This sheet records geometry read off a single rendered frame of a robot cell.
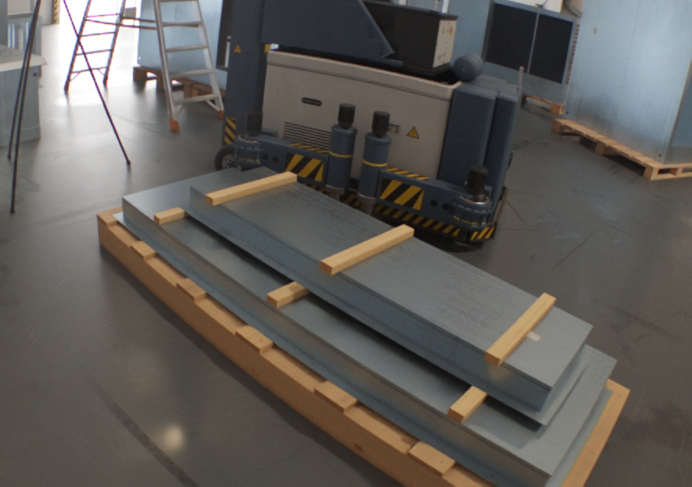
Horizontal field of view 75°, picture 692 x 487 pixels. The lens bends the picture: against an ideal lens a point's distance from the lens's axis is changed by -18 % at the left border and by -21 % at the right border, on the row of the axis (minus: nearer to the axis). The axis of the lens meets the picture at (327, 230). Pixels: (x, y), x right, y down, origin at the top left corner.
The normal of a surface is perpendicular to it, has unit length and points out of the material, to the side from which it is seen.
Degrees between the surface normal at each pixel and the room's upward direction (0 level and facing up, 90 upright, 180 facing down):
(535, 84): 90
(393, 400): 90
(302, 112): 90
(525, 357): 0
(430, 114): 90
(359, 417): 0
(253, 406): 0
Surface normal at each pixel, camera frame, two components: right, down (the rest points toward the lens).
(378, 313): -0.67, 0.26
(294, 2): -0.41, 0.37
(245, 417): 0.12, -0.89
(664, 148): -0.88, 0.11
